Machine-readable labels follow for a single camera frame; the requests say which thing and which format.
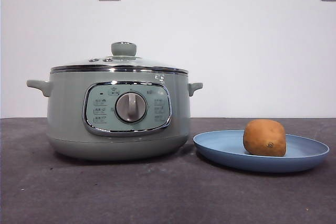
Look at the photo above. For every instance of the glass lid with green knob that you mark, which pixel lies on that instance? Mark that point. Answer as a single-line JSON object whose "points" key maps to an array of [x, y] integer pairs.
{"points": [[123, 48]]}

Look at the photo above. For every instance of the brown potato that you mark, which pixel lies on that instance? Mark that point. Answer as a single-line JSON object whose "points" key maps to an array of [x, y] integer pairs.
{"points": [[263, 137]]}

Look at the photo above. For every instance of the blue round plate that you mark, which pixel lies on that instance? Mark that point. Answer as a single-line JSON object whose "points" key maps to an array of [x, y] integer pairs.
{"points": [[223, 146]]}

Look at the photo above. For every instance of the pale green electric steamer pot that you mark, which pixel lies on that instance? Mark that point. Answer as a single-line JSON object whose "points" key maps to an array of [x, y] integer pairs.
{"points": [[68, 119]]}

